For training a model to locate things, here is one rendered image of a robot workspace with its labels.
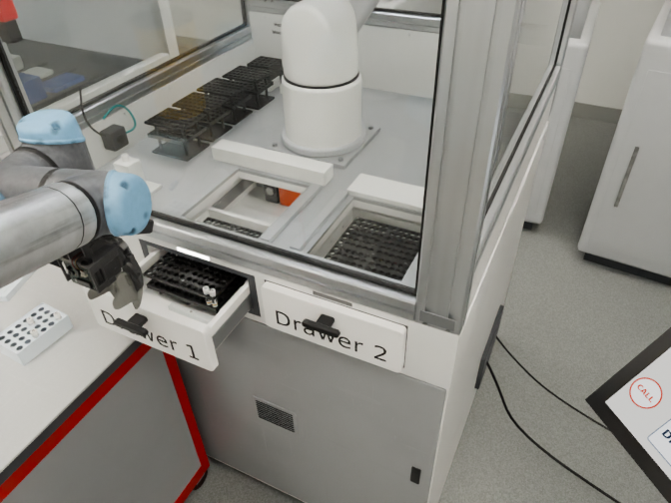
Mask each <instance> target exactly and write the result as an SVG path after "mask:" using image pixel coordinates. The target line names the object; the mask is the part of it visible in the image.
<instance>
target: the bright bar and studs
mask: <svg viewBox="0 0 671 503"><path fill-rule="evenodd" d="M168 308H169V310H170V311H173V312H176V313H178V314H181V315H184V316H186V317H189V318H192V319H194V320H197V321H199V322H202V323H205V324H208V323H209V322H210V321H211V320H212V319H213V317H211V316H208V315H206V314H203V313H200V312H198V311H195V310H192V309H189V308H187V307H184V306H181V305H179V304H176V303H173V302H172V303H171V304H170V305H169V306H168Z"/></svg>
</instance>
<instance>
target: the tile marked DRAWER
mask: <svg viewBox="0 0 671 503"><path fill-rule="evenodd" d="M645 438H646V439H647V440H648V441H649V443H650V444H651V445H652V446H653V447H654V448H655V450H656V451H657V452H658V453H659V454H660V455H661V457H662V458H663V459H664V460H665V461H666V462H667V464H668V465H669V466H670V467H671V418H670V419H668V420H667V421H666V422H665V423H663V424H662V425H661V426H659V427H658V428H657V429H655V430H654V431H653V432H652V433H650V434H649V435H648V436H646V437H645Z"/></svg>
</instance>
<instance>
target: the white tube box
mask: <svg viewBox="0 0 671 503"><path fill-rule="evenodd" d="M56 311H59V312H60V314H61V317H62V318H61V319H60V320H56V318H55V316H54V312H56ZM30 316H31V317H33V319H34V322H35V324H33V325H29V324H28V322H27V320H26V319H27V318H28V317H30ZM72 327H74V326H73V324H72V322H71V320H70V318H69V316H68V314H66V313H64V312H62V311H60V310H58V309H56V308H54V307H52V306H50V305H48V304H46V303H44V302H42V303H40V304H39V305H37V306H36V307H35V308H33V309H32V310H30V311H29V312H28V313H26V314H25V315H23V316H22V317H21V318H19V319H18V320H17V321H15V322H14V323H12V324H11V325H10V326H8V327H7V328H5V329H4V330H3V331H1V332H0V352H1V353H3V354H5V355H6V356H8V357H10V358H11V359H13V360H15V361H16V362H18V363H20V364H22V365H23V366H25V365H26V364H27V363H28V362H30V361H31V360H32V359H34V358H35V357H36V356H37V355H39V354H40V353H41V352H42V351H44V350H45V349H46V348H47V347H49V346H50V345H51V344H52V343H54V342H55V341H56V340H57V339H59V338H60V337H61V336H62V335H64V334H65V333H66V332H68V331H69V330H70V329H71V328H72ZM32 329H37V331H38V334H39V336H38V337H36V338H34V337H33V336H32V335H31V333H30V331H31V330H32Z"/></svg>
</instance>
